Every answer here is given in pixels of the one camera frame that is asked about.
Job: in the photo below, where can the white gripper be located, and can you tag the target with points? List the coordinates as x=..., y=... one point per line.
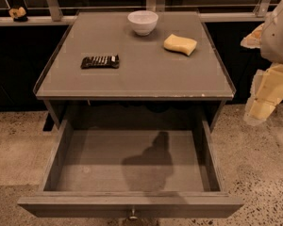
x=277, y=38

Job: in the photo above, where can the open grey top drawer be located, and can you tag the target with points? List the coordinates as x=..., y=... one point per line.
x=168, y=173

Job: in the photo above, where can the small yellow object on ledge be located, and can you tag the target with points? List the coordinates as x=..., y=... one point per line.
x=18, y=14

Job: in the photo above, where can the grey cabinet with glass top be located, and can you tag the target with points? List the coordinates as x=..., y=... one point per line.
x=147, y=71

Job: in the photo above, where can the metal window railing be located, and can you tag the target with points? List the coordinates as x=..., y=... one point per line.
x=85, y=10

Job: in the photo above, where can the yellow sponge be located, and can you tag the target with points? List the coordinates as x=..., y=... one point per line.
x=180, y=44

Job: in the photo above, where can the metal drawer knob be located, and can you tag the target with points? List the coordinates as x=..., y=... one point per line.
x=132, y=216

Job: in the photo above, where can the white ceramic bowl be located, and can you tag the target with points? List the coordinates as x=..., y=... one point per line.
x=143, y=22

